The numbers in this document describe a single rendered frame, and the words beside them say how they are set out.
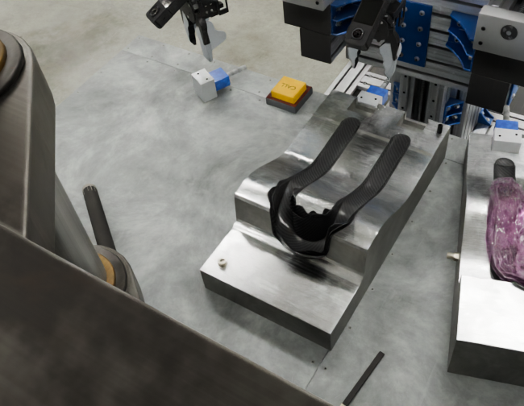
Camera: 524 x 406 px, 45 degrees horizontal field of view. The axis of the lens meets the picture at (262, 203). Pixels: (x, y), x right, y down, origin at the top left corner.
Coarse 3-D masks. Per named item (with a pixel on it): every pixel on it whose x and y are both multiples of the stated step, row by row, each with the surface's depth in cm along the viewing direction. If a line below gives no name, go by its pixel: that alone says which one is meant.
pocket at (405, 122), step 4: (404, 116) 127; (400, 120) 126; (404, 120) 128; (408, 120) 127; (412, 120) 127; (400, 124) 127; (404, 124) 128; (408, 124) 128; (412, 124) 127; (416, 124) 127; (420, 124) 126; (424, 124) 126; (408, 128) 128; (412, 128) 127; (416, 128) 127; (420, 128) 127; (420, 132) 127
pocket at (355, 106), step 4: (356, 100) 131; (352, 104) 131; (356, 104) 132; (360, 104) 132; (348, 108) 130; (352, 108) 132; (356, 108) 133; (360, 108) 132; (364, 108) 132; (368, 108) 131; (372, 108) 131; (356, 112) 132; (360, 112) 132; (364, 112) 132; (368, 112) 132; (372, 112) 131; (368, 116) 131
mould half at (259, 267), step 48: (336, 96) 132; (384, 144) 122; (432, 144) 120; (240, 192) 112; (336, 192) 112; (384, 192) 114; (240, 240) 114; (336, 240) 104; (384, 240) 109; (240, 288) 107; (288, 288) 106; (336, 288) 105; (336, 336) 104
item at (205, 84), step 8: (200, 72) 147; (208, 72) 147; (216, 72) 149; (224, 72) 148; (232, 72) 150; (200, 80) 146; (208, 80) 145; (216, 80) 147; (224, 80) 148; (200, 88) 146; (208, 88) 146; (216, 88) 148; (200, 96) 149; (208, 96) 148; (216, 96) 149
